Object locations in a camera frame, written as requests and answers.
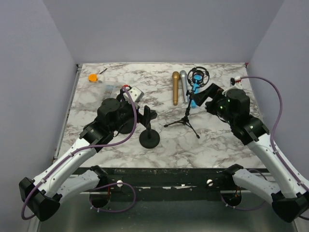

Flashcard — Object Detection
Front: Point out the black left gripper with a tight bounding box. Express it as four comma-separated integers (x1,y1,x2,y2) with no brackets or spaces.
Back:
111,90,155,132

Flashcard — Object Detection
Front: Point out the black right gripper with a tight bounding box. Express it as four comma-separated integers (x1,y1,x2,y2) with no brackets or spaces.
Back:
192,82,236,125

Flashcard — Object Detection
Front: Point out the blue foam-head microphone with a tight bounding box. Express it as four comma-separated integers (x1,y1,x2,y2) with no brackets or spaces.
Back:
191,74,202,109

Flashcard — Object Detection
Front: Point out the black tripod shock-mount stand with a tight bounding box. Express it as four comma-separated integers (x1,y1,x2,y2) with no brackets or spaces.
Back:
164,66,210,139

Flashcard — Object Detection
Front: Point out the black round-base microphone stand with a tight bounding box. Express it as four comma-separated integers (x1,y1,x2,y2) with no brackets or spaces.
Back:
139,112,160,149

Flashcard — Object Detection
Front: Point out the black stand holding gold microphone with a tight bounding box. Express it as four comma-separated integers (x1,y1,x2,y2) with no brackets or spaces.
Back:
119,120,134,134

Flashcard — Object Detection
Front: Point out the silver mesh-head microphone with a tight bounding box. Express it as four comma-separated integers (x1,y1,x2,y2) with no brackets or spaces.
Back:
180,70,189,103

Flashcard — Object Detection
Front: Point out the gold microphone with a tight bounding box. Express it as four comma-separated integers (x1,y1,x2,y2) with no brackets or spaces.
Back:
172,71,180,106

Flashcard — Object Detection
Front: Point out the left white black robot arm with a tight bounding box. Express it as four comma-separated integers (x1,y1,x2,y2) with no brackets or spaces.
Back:
19,98,157,221

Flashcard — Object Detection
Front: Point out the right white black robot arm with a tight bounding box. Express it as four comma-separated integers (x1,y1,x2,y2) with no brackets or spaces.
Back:
190,84,309,222

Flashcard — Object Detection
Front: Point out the orange round cap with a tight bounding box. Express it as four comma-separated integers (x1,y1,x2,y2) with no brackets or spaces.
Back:
88,73,98,82

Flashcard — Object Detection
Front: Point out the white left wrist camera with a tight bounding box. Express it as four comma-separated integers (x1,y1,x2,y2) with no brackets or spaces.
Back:
125,86,144,104

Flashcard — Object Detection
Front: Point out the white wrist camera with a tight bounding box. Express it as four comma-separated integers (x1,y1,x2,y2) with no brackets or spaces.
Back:
230,76,243,89
125,86,144,104

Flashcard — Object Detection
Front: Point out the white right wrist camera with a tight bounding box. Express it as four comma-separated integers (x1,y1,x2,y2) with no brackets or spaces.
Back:
230,76,243,89

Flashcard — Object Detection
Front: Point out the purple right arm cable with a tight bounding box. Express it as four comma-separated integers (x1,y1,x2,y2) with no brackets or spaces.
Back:
238,76,309,220

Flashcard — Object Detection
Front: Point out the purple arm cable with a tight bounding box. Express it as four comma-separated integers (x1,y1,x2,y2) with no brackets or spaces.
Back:
238,76,309,220
21,87,138,220

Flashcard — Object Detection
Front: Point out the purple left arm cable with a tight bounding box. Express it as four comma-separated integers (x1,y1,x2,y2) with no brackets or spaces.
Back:
21,87,138,220

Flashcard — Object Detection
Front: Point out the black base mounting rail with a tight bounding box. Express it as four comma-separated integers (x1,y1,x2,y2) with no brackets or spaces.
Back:
74,165,242,205

